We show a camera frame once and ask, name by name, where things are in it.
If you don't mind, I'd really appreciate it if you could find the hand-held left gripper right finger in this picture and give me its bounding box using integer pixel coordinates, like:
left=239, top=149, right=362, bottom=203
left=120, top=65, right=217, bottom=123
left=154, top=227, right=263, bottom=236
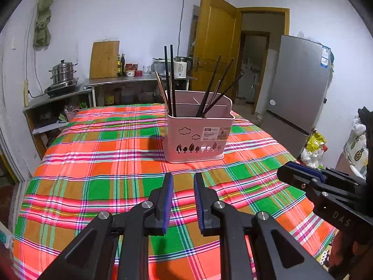
left=194, top=173, right=335, bottom=280

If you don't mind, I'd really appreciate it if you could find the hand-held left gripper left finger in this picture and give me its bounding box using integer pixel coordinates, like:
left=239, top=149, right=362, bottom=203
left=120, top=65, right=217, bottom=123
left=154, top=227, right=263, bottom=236
left=38, top=173, right=174, bottom=280

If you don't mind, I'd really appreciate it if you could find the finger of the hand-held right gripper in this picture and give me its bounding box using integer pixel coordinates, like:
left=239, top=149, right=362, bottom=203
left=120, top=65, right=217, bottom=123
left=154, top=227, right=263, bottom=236
left=277, top=167, right=317, bottom=193
left=286, top=162, right=326, bottom=182

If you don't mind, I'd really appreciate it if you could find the pink plastic utensil basket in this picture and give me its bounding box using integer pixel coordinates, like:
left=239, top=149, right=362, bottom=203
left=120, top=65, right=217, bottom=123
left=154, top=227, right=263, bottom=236
left=162, top=90, right=235, bottom=164

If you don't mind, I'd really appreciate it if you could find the silver metal chopstick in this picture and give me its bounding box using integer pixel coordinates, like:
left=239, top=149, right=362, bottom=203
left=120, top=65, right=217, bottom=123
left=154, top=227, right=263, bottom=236
left=210, top=80, right=221, bottom=107

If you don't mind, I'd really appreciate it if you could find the wooden chopstick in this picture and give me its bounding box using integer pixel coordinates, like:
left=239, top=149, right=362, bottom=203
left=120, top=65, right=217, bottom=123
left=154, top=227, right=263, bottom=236
left=155, top=71, right=169, bottom=110

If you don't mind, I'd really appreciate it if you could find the white plastic bag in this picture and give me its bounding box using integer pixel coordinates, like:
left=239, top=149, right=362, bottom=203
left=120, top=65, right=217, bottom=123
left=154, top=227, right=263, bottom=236
left=300, top=147, right=325, bottom=169

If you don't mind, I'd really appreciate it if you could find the yellow snack bag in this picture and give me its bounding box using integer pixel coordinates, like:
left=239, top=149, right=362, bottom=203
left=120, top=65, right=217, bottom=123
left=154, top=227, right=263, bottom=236
left=306, top=131, right=327, bottom=152

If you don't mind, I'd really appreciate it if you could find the printed floor mat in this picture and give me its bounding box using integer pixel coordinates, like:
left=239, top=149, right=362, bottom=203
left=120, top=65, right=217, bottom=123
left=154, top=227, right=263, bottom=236
left=316, top=239, right=338, bottom=266

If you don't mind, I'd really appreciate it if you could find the pineapple print cloth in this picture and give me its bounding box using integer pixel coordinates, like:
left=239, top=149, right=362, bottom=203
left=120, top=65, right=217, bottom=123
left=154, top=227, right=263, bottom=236
left=343, top=122, right=368, bottom=179

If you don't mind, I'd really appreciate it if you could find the dark cloth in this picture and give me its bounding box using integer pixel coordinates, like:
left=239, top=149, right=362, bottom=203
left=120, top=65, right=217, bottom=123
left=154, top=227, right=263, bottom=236
left=358, top=107, right=373, bottom=133

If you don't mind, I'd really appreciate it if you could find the plaid tablecloth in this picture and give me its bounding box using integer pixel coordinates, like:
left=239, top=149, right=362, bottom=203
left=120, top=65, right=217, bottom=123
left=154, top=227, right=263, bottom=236
left=12, top=103, right=338, bottom=280

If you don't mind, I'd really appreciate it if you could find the silver refrigerator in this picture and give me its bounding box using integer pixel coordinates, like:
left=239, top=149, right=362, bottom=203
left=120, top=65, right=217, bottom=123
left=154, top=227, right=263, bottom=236
left=261, top=34, right=333, bottom=158

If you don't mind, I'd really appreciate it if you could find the steel counter table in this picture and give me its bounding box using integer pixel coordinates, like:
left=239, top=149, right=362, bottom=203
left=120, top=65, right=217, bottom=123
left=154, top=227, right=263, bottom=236
left=84, top=74, right=197, bottom=107

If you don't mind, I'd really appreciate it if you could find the small pink storage basket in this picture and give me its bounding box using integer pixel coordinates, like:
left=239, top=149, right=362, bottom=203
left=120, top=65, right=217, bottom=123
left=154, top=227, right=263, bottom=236
left=65, top=108, right=81, bottom=122

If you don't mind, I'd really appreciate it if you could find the white electric kettle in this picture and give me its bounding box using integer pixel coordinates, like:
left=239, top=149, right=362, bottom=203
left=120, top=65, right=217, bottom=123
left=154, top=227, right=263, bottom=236
left=174, top=57, right=193, bottom=78

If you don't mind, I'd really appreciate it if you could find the white lidded food container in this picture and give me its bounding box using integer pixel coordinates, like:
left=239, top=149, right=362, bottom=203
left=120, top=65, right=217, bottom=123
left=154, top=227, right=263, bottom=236
left=152, top=58, right=165, bottom=75

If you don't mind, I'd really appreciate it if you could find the low metal shelf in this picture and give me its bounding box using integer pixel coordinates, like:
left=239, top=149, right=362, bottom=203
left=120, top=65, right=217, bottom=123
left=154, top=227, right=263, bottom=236
left=23, top=89, right=94, bottom=158

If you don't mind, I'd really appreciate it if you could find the black induction cooktop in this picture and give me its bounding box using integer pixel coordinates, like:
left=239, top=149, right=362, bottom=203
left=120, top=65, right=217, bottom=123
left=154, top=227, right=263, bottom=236
left=44, top=77, right=80, bottom=98

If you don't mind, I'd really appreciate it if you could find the wooden cutting board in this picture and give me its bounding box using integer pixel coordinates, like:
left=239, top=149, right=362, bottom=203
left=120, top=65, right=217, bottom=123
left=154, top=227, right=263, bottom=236
left=89, top=40, right=120, bottom=79

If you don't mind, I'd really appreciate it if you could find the wooden door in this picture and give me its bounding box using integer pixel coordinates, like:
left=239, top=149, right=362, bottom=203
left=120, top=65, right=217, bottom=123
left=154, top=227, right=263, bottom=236
left=191, top=0, right=241, bottom=97

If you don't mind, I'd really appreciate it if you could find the steel steamer pot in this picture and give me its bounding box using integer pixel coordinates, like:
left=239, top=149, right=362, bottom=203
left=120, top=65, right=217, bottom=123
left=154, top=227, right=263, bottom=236
left=48, top=60, right=78, bottom=84

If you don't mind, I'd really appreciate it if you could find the green curtain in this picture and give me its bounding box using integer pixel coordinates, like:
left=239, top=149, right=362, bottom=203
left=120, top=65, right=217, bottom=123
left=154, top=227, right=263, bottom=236
left=33, top=0, right=60, bottom=47

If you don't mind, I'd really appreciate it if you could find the black wall cable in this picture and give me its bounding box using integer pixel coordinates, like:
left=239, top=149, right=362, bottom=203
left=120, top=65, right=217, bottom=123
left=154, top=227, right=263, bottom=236
left=180, top=0, right=187, bottom=56

